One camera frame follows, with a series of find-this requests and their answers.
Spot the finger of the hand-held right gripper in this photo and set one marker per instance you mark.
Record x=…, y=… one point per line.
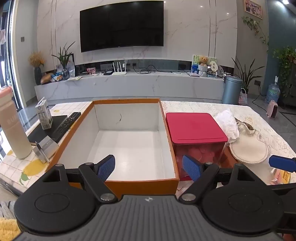
x=286, y=187
x=281, y=162

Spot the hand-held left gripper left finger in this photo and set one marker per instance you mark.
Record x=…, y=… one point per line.
x=106, y=166

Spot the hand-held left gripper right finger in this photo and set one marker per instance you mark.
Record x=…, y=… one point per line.
x=191, y=166

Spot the orange cardboard box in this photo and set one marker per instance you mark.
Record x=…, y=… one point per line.
x=129, y=139

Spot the yellow packet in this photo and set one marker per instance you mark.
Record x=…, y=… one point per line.
x=283, y=177

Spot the cream knit round bag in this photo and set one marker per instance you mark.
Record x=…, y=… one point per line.
x=248, y=150

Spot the red lid plastic container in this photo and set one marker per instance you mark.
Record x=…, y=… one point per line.
x=194, y=127

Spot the pink space heater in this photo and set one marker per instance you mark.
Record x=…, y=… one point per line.
x=271, y=109

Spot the white cloth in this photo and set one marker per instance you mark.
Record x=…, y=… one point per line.
x=227, y=122

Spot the black remote control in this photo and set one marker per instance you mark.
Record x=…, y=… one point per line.
x=67, y=124

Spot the small silver box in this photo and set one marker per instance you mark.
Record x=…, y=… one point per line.
x=46, y=144

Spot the blue water jug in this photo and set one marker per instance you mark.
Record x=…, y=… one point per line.
x=272, y=92

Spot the small woven bag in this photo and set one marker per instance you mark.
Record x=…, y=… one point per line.
x=242, y=98

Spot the black flat box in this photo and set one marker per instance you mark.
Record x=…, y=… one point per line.
x=39, y=135

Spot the small milk carton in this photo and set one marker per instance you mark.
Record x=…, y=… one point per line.
x=45, y=115

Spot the grey blue trash can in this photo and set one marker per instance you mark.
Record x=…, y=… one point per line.
x=231, y=90

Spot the long leaf potted plant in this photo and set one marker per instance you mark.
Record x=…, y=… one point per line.
x=246, y=77

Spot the lemon print checkered tablecloth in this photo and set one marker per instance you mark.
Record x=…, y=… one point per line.
x=13, y=164

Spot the white router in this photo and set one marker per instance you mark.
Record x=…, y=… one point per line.
x=119, y=73

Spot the pink card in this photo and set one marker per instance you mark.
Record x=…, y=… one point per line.
x=91, y=71

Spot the beige water bottle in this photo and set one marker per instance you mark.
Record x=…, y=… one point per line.
x=13, y=129

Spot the blue white snack bag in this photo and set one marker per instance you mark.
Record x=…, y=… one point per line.
x=56, y=77

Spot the bushy green plant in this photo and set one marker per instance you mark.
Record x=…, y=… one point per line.
x=286, y=58

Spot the brown round object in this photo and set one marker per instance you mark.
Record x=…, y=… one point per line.
x=46, y=79

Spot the teddy bear bouquet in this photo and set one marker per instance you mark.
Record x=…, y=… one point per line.
x=203, y=60

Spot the green white picture board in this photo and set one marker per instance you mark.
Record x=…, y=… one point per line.
x=212, y=59

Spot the yellow dried flowers black vase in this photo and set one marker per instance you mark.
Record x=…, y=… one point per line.
x=37, y=76

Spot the yellow fluffy rug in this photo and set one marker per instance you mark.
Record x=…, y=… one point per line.
x=8, y=228

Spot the green plant in glass vase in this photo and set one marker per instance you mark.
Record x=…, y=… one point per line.
x=64, y=58

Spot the hanging vine plant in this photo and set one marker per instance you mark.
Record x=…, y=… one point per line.
x=254, y=25

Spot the black wall television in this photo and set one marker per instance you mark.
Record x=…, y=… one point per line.
x=120, y=25

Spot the framed wall picture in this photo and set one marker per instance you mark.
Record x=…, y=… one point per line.
x=253, y=9

